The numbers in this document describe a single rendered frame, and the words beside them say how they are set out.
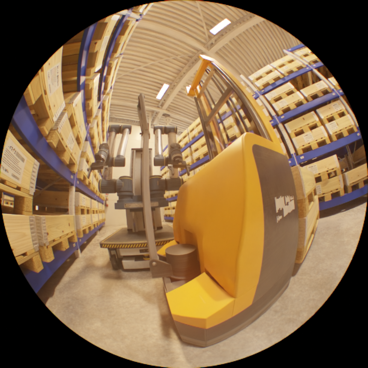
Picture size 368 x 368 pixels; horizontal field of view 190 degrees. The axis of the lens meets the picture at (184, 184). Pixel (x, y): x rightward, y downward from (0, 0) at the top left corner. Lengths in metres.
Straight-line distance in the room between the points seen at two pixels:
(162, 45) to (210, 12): 3.13
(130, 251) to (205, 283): 0.90
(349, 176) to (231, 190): 2.53
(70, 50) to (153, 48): 5.83
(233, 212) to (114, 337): 0.83
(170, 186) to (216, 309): 1.40
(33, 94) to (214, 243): 1.13
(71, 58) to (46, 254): 1.92
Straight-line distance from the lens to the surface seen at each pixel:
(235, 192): 0.31
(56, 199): 2.12
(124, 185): 1.50
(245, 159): 0.32
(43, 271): 1.11
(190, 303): 0.43
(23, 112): 0.93
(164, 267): 0.62
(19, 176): 0.83
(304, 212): 0.87
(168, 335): 0.75
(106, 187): 1.54
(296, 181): 0.85
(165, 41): 7.26
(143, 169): 0.60
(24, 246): 0.87
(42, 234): 1.04
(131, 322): 0.84
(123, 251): 1.23
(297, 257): 0.99
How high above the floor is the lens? 0.67
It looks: 12 degrees up
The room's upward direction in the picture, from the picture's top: 6 degrees counter-clockwise
